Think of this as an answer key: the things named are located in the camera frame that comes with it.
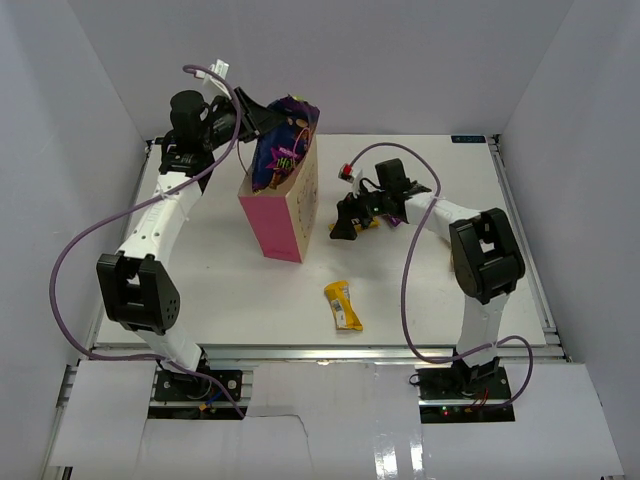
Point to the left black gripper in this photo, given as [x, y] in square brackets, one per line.
[257, 119]

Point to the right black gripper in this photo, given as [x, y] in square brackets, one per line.
[349, 209]

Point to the yellow M&M packet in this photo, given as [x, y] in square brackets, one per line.
[338, 233]

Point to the purple snack chip bag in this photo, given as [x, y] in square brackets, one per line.
[279, 152]

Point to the pink paper gift bag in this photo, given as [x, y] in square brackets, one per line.
[282, 219]

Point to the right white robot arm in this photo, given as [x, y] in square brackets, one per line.
[487, 261]

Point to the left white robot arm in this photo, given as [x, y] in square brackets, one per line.
[137, 290]

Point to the brown snickers bar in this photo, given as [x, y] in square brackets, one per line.
[419, 188]

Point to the yellow candy packet front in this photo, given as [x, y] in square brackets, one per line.
[338, 296]

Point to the blue label sticker right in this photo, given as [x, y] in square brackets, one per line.
[468, 139]

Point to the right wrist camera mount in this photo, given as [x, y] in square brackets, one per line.
[353, 176]

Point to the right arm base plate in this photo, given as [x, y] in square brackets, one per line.
[438, 384]

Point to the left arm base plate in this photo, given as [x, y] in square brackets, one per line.
[176, 387]

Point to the aluminium front rail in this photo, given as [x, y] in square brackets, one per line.
[217, 353]

